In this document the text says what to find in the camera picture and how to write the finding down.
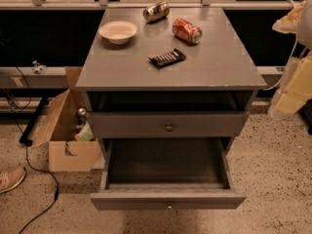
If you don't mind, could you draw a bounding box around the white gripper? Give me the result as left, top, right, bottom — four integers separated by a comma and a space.
268, 2, 312, 120

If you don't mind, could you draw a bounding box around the grey drawer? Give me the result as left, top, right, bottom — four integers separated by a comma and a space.
88, 111, 249, 138
91, 137, 246, 211

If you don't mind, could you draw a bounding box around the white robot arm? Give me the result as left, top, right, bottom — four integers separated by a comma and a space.
268, 0, 312, 120

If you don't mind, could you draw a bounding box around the grey wooden drawer cabinet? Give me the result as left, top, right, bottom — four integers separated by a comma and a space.
75, 7, 267, 148

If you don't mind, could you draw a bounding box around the grey top drawer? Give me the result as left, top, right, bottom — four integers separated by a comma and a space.
88, 111, 249, 138

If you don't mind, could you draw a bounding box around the red soda can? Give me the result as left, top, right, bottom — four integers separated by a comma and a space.
172, 19, 203, 44

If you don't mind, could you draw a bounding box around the black snack bar wrapper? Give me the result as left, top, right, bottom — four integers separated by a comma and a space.
149, 49, 186, 69

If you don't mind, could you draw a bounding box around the gold soda can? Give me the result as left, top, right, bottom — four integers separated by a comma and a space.
143, 1, 170, 22

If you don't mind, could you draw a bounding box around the white ceramic bowl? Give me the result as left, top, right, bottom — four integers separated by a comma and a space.
98, 21, 137, 45

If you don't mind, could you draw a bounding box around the silver bottle in box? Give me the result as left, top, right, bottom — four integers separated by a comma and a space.
77, 107, 87, 124

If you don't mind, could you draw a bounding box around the green bag in box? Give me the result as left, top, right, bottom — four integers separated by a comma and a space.
74, 123, 95, 141

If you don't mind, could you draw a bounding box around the open cardboard box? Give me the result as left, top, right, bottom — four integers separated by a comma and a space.
33, 67, 104, 172

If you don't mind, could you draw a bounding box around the black metal leg bar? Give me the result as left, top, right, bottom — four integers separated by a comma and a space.
19, 97, 48, 146

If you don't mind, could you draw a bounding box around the tan sneaker shoe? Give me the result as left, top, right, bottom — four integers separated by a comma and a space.
0, 166, 26, 194

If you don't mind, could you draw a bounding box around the white cable on right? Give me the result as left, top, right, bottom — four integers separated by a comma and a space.
262, 0, 299, 92

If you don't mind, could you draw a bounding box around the clear plastic object on rail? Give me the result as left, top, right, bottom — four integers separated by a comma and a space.
32, 60, 47, 74

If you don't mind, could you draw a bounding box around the black floor cable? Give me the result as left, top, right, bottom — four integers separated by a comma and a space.
13, 65, 60, 234

